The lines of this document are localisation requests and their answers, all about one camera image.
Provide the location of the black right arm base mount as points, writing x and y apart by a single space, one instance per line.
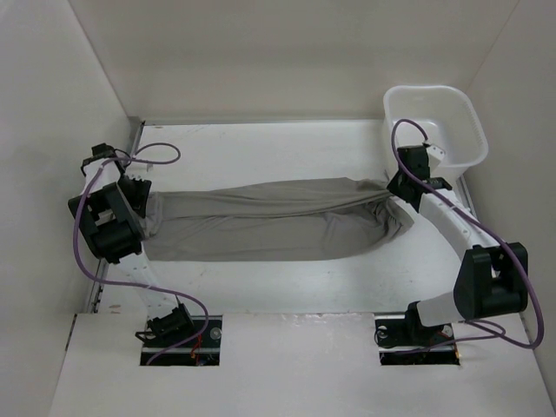
401 344

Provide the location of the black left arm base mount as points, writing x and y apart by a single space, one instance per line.
200 349

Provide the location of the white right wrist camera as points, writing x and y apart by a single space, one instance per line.
435 155

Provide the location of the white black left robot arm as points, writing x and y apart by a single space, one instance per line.
110 214

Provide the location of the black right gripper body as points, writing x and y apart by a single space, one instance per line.
395 186

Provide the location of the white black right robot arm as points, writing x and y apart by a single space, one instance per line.
488 283

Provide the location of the grey trousers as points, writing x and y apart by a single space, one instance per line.
302 220

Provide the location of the white plastic basket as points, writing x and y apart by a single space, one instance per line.
449 120

